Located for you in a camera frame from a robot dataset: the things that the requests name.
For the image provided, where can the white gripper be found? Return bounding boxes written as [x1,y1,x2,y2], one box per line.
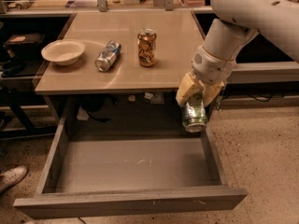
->
[176,46,235,106]

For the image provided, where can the green soda can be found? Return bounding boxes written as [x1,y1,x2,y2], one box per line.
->
[181,93,207,133]

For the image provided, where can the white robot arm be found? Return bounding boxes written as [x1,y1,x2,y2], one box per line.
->
[176,0,299,106]

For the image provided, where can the orange soda can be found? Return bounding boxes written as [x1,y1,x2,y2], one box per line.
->
[137,28,157,67]

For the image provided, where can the silver blue soda can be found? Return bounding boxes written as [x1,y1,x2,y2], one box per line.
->
[94,40,121,72]

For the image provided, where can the open grey drawer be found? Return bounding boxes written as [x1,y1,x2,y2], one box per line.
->
[14,98,247,219]

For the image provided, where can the grey cabinet table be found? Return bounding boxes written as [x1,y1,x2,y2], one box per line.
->
[36,10,204,96]

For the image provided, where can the white bowl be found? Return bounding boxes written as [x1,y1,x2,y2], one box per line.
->
[41,39,85,66]

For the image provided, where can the white shoe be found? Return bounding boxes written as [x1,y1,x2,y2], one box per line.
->
[0,165,28,194]

